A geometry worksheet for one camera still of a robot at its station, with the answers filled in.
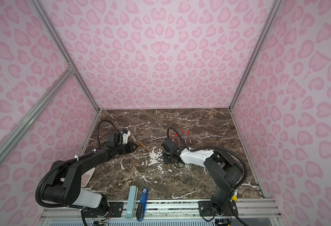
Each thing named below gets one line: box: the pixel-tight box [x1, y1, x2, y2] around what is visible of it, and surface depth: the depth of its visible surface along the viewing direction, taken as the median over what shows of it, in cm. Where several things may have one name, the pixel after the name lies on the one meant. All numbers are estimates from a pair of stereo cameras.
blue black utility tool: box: [135, 188, 150, 222], surface depth 75 cm
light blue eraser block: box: [125, 185, 139, 219], surface depth 73 cm
